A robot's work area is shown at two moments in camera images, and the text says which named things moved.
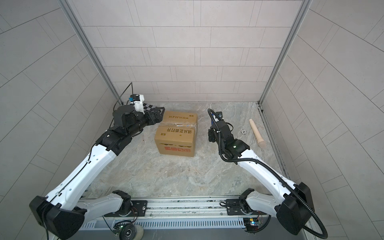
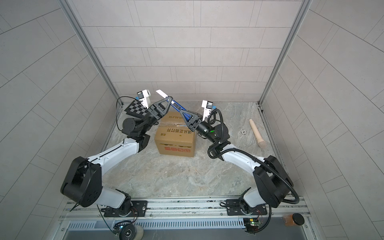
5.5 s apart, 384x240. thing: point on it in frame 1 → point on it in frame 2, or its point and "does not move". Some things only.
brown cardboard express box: (175, 134) does not move
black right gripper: (211, 132) → (193, 125)
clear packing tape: (179, 124) does not move
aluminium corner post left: (86, 42) does not move
